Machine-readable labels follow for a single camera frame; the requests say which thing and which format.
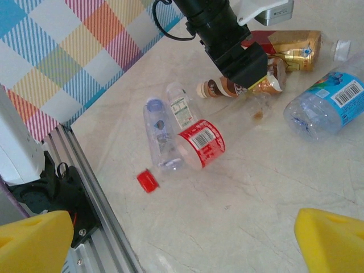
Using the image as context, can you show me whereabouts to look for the brown coffee label bottle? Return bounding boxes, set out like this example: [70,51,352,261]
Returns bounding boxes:
[197,55,288,99]

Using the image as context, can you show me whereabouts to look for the large clear bottle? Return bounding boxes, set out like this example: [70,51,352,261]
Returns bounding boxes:
[143,96,184,173]

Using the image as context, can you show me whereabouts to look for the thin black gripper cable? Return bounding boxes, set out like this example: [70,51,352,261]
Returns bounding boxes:
[152,0,197,41]

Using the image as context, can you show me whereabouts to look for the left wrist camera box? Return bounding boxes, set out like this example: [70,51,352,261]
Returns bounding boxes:
[235,0,295,27]

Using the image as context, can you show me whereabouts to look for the clear bottle green white label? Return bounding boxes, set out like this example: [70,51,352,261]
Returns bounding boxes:
[166,81,201,129]

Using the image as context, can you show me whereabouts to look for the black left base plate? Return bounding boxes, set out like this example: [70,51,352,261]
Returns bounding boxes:
[56,164,101,249]

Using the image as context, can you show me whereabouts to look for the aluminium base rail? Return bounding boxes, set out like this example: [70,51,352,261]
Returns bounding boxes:
[42,125,143,273]

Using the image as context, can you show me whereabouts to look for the blue capped water bottle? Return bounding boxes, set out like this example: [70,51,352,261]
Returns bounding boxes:
[283,52,364,143]

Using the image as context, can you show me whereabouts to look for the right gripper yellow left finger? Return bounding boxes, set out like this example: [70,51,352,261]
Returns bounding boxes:
[0,209,75,273]

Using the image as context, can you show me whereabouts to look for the red cola label bottle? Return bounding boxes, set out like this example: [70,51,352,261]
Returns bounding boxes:
[136,119,228,195]

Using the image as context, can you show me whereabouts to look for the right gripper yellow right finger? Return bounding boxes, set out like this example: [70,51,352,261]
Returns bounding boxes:
[294,207,364,273]

